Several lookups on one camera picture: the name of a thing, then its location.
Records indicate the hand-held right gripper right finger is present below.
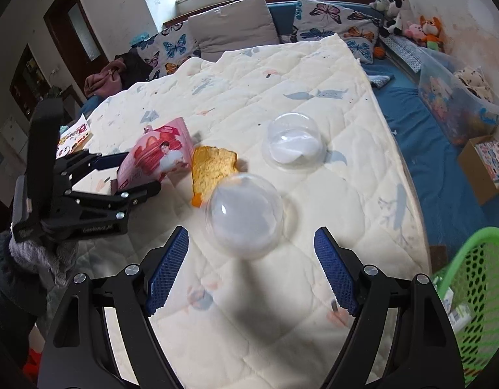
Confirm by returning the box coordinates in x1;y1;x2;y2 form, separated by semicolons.
313;227;465;389

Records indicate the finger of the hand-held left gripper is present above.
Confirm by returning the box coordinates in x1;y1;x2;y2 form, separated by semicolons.
71;182;163;219
57;152;130;183

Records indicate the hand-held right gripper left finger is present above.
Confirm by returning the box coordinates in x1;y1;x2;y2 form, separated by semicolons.
38;226;190;389

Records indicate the pink snack packet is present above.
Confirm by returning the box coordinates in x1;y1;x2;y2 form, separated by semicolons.
116;117;195;193

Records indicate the clear plastic dome lid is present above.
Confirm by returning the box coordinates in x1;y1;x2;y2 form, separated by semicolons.
262;112;327;169
205;173;285;260

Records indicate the green plastic basket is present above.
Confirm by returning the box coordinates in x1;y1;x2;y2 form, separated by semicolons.
432;227;499;387

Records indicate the person's left forearm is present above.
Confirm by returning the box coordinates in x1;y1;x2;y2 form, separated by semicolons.
0;231;51;333

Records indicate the person's left hand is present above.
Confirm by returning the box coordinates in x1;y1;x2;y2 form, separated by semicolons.
8;231;78;286

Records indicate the panda picture book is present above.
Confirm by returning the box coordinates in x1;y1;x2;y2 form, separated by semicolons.
55;114;92;159

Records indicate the dark wooden cabinet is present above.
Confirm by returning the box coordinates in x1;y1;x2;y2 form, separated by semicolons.
8;44;51;110

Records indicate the pink clothing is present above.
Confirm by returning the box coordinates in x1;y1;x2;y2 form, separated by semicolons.
84;57;126;96

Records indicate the yellow sponge piece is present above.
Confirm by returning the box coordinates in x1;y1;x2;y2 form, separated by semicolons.
191;145;239;208

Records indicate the dark clothing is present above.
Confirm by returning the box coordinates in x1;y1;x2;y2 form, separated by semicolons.
114;46;153;90

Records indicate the white blue carton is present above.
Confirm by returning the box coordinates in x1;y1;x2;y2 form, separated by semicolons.
436;286;455;312

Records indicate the teal cloth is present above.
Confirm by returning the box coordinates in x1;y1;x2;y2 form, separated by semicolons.
130;31;155;47

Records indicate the butterfly print pillow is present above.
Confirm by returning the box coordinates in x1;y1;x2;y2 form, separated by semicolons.
294;0;382;63
137;20;202;82

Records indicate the dark wooden door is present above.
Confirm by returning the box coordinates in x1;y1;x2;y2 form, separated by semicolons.
43;0;108;74

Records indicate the blue bed sheet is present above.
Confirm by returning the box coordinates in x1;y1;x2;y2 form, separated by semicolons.
361;59;471;260

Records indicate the red plastic object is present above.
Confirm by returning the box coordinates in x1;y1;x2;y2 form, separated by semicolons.
22;346;45;377

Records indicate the cardboard box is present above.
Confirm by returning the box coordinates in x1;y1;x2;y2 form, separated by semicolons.
457;137;499;206

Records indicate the grey pillow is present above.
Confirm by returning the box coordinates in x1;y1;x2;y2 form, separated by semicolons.
187;0;280;63

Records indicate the cream printed quilt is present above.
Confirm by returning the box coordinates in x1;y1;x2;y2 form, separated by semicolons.
28;32;431;389

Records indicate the clear storage box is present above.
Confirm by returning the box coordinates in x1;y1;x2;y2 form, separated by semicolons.
419;54;499;147

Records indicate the blue padded headboard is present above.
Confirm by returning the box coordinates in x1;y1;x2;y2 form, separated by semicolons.
267;2;298;43

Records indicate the blue patterned folded mat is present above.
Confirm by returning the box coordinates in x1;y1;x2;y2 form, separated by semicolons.
381;34;426;74

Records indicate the spotted cloth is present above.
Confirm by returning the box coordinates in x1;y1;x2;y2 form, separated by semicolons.
452;67;495;102

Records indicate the orange fox plush toy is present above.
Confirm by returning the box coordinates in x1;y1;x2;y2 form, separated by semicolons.
419;16;445;53

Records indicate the cow plush toy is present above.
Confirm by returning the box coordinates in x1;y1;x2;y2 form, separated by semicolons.
379;0;410;37

